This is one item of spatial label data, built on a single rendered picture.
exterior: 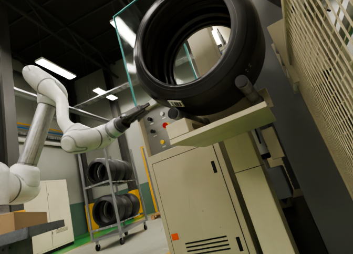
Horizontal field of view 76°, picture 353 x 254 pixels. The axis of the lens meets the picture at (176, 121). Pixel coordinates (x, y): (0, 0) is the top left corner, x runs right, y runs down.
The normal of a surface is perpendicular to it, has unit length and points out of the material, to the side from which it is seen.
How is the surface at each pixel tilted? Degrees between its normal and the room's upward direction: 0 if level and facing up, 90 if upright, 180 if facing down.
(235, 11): 91
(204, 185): 90
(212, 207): 90
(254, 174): 90
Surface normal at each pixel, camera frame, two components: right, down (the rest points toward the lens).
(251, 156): -0.47, -0.13
